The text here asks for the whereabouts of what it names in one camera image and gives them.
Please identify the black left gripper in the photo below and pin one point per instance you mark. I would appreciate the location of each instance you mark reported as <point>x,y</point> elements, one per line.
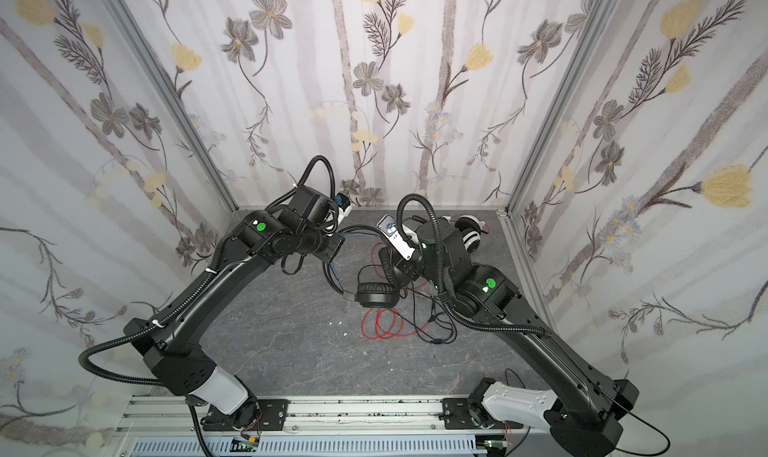
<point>332,244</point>

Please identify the black over-ear headphones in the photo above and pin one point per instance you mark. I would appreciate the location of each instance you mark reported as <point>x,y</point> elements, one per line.
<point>375,286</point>

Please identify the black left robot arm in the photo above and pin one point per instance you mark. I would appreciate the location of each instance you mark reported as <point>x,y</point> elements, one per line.
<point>169,341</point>

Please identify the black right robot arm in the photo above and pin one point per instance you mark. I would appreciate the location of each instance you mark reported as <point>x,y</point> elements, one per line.
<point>582,407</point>

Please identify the white over-ear headphones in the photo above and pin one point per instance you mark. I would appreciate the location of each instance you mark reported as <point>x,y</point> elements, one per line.
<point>471,229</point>

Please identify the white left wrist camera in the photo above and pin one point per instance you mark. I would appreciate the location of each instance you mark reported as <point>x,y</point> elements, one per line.
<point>344,205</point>

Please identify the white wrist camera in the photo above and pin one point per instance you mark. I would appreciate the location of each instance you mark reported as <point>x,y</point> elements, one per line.
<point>344,205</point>
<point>405,242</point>

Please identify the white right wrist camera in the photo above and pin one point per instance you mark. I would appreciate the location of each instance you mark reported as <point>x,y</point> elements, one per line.
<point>405,242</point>

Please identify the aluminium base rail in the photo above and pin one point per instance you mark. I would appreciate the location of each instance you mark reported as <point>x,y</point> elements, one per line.
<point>405,425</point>

